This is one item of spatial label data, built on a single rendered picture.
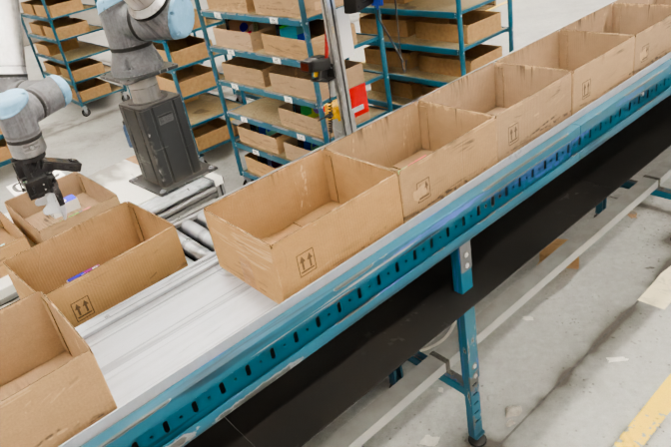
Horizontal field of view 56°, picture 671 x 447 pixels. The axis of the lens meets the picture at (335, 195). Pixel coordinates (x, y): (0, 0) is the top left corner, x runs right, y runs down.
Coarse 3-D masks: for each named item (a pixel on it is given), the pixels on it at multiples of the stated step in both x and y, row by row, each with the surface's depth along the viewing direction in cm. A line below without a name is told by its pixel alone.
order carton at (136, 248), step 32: (96, 224) 190; (128, 224) 197; (160, 224) 183; (32, 256) 179; (64, 256) 185; (96, 256) 192; (128, 256) 167; (160, 256) 174; (32, 288) 181; (64, 288) 157; (96, 288) 163; (128, 288) 170
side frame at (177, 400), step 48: (624, 96) 206; (576, 144) 199; (480, 192) 166; (528, 192) 182; (432, 240) 163; (336, 288) 139; (384, 288) 155; (288, 336) 137; (192, 384) 119; (240, 384) 131; (144, 432) 115; (192, 432) 122
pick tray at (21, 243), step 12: (0, 216) 224; (0, 228) 230; (12, 228) 216; (0, 240) 222; (12, 240) 199; (24, 240) 202; (0, 252) 198; (12, 252) 200; (0, 264) 199; (0, 276) 200
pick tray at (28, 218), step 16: (64, 176) 241; (80, 176) 241; (64, 192) 243; (80, 192) 247; (96, 192) 235; (112, 192) 220; (16, 208) 232; (32, 208) 236; (80, 208) 235; (96, 208) 213; (16, 224) 229; (32, 224) 229; (48, 224) 227; (64, 224) 207; (32, 240) 219
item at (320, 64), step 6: (306, 60) 242; (312, 60) 240; (318, 60) 241; (324, 60) 242; (330, 60) 244; (306, 66) 240; (312, 66) 239; (318, 66) 241; (324, 66) 243; (330, 66) 245; (306, 72) 241; (312, 72) 240; (318, 72) 245; (324, 72) 246; (318, 78) 246; (324, 78) 246
